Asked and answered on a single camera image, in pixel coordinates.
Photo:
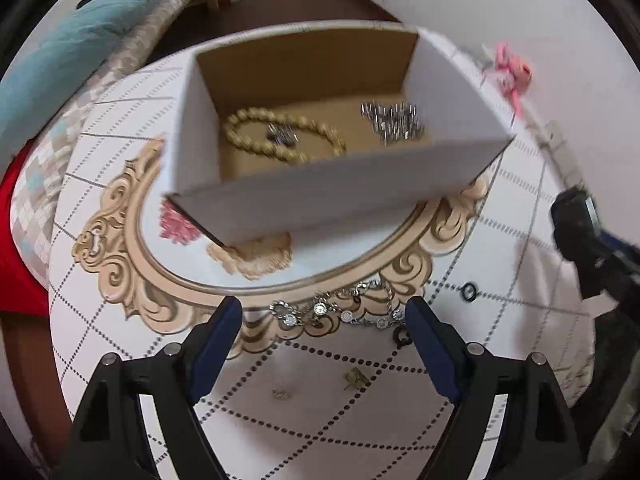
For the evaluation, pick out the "checkered quilt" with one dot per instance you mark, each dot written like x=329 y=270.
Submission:
x=55 y=150

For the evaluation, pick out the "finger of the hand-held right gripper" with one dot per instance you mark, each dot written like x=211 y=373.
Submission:
x=600 y=250

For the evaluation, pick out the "teal blanket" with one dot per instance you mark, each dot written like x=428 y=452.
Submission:
x=65 y=45

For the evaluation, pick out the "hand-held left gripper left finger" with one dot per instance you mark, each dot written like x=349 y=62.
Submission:
x=216 y=345

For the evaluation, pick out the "red cloth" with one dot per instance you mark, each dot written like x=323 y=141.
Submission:
x=20 y=245

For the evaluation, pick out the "pink hair clip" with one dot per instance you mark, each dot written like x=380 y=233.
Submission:
x=511 y=72

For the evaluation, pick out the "gold stud earring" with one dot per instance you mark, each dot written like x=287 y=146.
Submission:
x=279 y=394
x=355 y=378

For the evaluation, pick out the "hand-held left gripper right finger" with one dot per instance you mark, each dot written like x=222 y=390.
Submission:
x=434 y=345

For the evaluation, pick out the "white cardboard box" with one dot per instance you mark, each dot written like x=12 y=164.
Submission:
x=300 y=200

